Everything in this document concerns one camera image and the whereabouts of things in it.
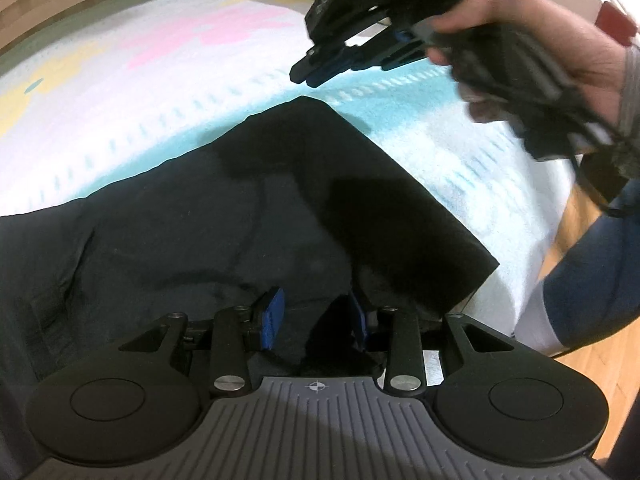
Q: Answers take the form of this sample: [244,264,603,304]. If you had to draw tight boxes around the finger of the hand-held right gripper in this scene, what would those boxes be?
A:
[290,40,392,87]
[380,27,432,72]

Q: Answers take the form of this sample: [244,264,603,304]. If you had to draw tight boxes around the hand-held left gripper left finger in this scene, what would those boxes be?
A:
[119,286,286,397]

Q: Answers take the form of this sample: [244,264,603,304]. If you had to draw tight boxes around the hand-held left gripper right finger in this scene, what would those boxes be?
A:
[347,291,519,396]

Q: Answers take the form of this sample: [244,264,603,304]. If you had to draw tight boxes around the black pants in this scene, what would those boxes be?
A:
[0,95,501,461]

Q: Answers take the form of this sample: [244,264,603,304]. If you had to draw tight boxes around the person's right hand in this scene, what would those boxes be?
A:
[429,0,630,126]

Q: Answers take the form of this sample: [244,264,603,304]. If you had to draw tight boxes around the floral bed sheet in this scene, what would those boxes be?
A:
[0,0,568,341]

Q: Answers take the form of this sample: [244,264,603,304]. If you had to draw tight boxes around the dark red object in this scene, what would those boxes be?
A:
[595,1,640,47]

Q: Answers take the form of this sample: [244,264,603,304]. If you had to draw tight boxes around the person's blue white clothing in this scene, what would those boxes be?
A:
[512,191,640,361]

